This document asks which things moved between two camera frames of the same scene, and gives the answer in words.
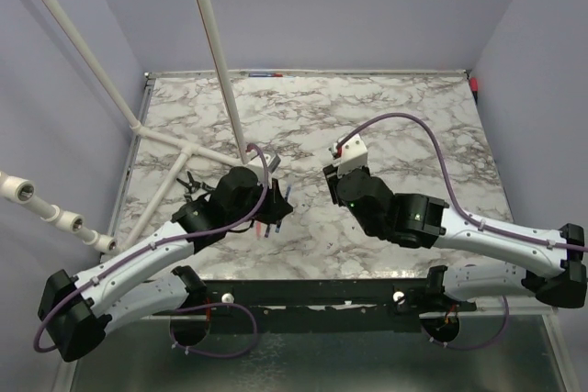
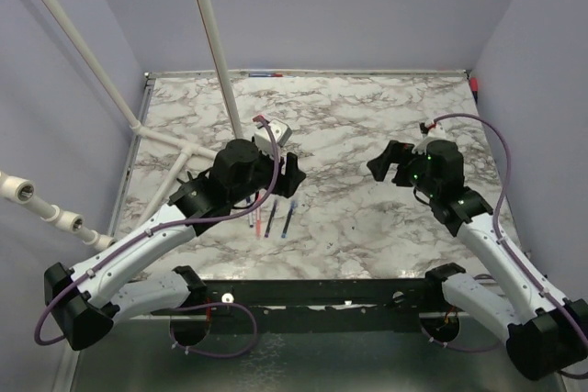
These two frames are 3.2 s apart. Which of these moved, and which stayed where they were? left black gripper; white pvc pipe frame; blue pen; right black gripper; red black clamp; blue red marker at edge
Moved: left black gripper; right black gripper; blue pen
Stayed: white pvc pipe frame; red black clamp; blue red marker at edge
